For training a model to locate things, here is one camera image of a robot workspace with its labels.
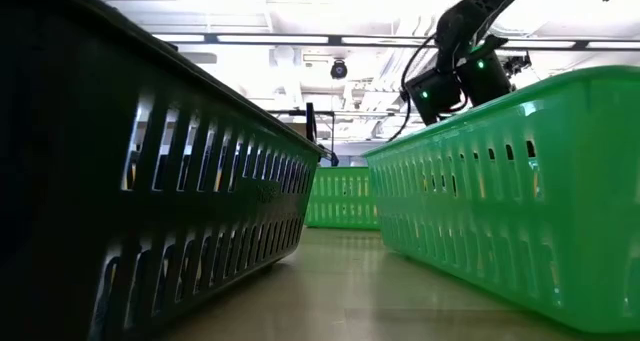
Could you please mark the black round overhead camera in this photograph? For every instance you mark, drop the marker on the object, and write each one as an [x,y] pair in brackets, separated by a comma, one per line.
[339,69]

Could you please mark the wooden shelf with black post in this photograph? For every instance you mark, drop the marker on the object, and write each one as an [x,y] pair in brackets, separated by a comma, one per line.
[311,123]

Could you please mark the green plastic slotted basket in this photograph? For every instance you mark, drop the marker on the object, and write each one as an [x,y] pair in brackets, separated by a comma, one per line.
[590,111]
[345,224]

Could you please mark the black background robot arm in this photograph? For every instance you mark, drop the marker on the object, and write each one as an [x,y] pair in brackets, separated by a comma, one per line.
[332,157]

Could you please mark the black ceiling camera rig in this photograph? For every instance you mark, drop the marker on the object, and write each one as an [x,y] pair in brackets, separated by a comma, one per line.
[520,63]

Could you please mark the black plastic slotted basket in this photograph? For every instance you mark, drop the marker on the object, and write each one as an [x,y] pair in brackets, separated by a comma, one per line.
[75,211]

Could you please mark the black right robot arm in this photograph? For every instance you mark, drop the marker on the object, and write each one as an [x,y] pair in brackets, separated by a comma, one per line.
[465,21]

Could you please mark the black background rig frame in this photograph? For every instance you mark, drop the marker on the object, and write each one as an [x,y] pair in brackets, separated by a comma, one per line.
[330,113]

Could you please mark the overhead light bar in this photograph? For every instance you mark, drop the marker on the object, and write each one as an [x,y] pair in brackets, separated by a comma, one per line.
[275,39]

